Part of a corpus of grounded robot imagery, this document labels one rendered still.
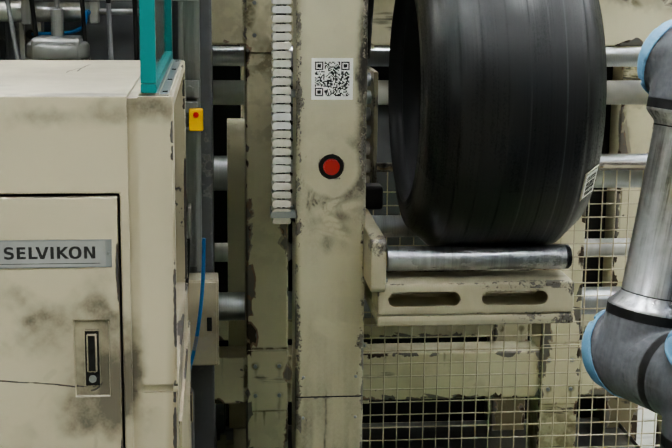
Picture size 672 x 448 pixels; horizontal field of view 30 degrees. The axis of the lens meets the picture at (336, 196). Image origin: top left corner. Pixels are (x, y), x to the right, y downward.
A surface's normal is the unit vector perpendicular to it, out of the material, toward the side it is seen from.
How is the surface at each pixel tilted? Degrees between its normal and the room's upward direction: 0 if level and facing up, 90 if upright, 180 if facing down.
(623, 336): 80
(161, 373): 90
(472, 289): 90
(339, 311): 90
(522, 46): 70
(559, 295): 90
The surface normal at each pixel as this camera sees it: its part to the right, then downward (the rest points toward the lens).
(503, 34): 0.09, -0.23
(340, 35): 0.09, 0.18
